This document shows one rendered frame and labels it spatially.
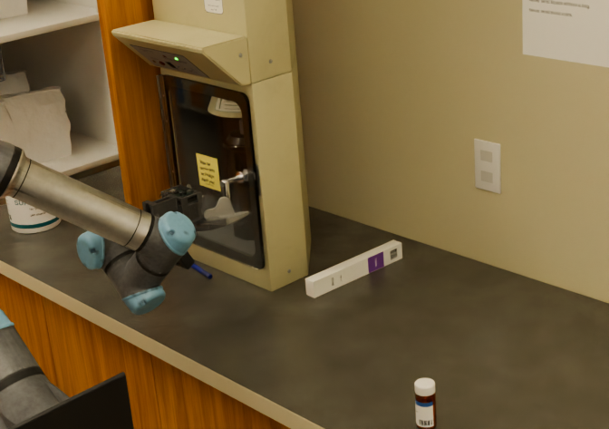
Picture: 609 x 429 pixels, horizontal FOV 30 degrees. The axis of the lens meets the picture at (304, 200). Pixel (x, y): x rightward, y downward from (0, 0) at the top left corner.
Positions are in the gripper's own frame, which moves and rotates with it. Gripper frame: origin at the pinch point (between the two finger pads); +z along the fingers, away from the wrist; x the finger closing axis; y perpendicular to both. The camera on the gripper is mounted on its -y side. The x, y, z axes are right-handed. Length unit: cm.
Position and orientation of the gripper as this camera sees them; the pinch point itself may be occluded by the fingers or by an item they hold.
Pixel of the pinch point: (227, 207)
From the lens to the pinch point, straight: 241.9
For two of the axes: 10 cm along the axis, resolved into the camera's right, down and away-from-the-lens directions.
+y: -0.8, -9.3, -3.6
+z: 7.3, -3.0, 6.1
